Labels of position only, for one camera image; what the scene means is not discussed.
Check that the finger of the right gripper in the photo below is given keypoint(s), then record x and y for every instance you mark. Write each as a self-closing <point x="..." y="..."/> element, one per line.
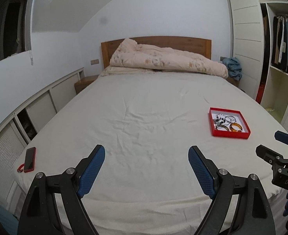
<point x="281" y="136"/>
<point x="269" y="156"/>

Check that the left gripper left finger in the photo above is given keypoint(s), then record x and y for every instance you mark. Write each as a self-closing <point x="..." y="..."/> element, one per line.
<point x="40" y="213"/>

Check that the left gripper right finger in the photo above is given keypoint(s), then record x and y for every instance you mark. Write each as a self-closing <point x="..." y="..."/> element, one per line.
<point x="253" y="213"/>

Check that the plain silver bangle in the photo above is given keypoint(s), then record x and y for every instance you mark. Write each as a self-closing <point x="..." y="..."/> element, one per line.
<point x="230" y="119"/>

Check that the red jewelry box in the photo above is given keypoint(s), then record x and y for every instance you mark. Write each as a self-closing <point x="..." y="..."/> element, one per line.
<point x="217" y="117"/>

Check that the amber bangle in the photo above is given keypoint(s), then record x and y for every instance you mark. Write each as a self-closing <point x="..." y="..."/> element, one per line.
<point x="235" y="127"/>

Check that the red smartphone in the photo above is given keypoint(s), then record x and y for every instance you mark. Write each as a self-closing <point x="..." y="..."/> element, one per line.
<point x="29" y="161"/>

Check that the dark brown bangle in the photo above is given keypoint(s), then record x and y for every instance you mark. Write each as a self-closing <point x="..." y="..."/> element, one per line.
<point x="219" y="127"/>

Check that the white low cabinet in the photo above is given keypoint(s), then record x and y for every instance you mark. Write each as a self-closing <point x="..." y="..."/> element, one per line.
<point x="22" y="125"/>

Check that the blue crumpled cloth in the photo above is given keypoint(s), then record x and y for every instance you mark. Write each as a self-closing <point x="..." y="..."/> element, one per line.
<point x="234" y="68"/>

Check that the hanging clothes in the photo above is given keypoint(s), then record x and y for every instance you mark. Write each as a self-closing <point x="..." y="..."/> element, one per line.
<point x="280" y="43"/>

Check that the wooden headboard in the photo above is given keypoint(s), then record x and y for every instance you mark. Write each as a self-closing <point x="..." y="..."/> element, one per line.
<point x="189" y="44"/>

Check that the white bed sheet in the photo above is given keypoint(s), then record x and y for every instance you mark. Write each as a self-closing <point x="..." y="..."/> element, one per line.
<point x="147" y="123"/>

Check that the wooden nightstand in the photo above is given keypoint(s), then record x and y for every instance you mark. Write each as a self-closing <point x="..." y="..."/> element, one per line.
<point x="84" y="82"/>

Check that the floral beige comforter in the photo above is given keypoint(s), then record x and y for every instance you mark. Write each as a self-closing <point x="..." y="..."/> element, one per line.
<point x="132" y="57"/>

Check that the wall switch plate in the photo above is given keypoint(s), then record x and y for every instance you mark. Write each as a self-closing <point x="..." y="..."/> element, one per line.
<point x="94" y="62"/>

